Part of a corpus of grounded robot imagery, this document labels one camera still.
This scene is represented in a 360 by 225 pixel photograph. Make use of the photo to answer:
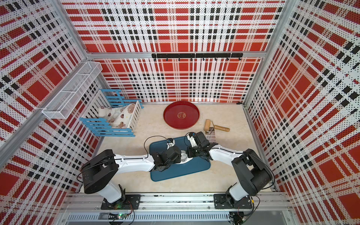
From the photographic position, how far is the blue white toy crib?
3.17 feet

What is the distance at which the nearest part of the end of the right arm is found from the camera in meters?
0.66

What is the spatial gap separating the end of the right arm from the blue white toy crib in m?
0.48
